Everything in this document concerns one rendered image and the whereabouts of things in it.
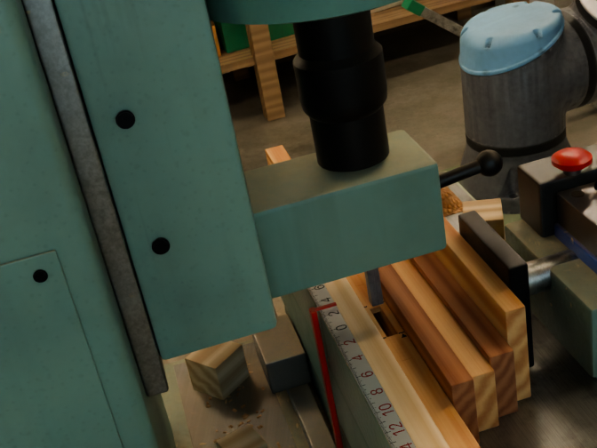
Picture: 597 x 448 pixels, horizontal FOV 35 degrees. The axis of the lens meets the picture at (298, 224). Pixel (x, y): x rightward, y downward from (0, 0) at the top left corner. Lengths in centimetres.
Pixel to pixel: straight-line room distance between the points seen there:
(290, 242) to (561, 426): 22
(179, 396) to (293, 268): 31
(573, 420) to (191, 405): 38
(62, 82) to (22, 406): 19
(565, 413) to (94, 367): 32
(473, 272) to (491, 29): 75
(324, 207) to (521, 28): 80
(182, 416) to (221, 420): 4
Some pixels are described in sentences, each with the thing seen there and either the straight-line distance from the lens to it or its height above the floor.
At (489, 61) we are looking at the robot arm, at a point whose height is 87.
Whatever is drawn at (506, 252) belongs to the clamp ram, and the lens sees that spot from 68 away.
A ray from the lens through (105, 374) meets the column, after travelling 58.
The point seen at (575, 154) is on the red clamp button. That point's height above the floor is 103.
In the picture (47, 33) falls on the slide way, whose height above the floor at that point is 123.
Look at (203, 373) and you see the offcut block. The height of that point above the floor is 83.
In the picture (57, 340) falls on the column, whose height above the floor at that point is 107.
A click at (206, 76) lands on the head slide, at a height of 118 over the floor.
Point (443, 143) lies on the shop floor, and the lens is 320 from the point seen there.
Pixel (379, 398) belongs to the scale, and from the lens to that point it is 63.
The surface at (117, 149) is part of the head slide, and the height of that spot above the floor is 115.
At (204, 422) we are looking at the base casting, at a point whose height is 80.
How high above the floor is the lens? 135
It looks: 28 degrees down
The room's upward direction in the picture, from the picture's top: 11 degrees counter-clockwise
